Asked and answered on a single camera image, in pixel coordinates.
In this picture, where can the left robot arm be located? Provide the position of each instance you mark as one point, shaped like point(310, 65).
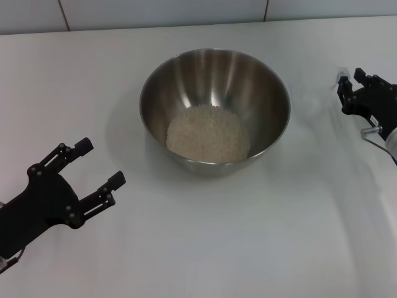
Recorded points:
point(2, 264)

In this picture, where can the stainless steel mixing bowl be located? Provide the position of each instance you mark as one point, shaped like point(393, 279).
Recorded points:
point(214, 80)

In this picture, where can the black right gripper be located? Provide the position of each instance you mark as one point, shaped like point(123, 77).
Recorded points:
point(372, 102)

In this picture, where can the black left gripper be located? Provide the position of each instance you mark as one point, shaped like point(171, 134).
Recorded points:
point(40, 205)

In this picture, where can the clear plastic cup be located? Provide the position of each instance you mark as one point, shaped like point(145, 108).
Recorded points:
point(342, 73)

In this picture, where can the white rice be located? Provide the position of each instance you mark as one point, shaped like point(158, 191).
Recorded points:
point(207, 136)

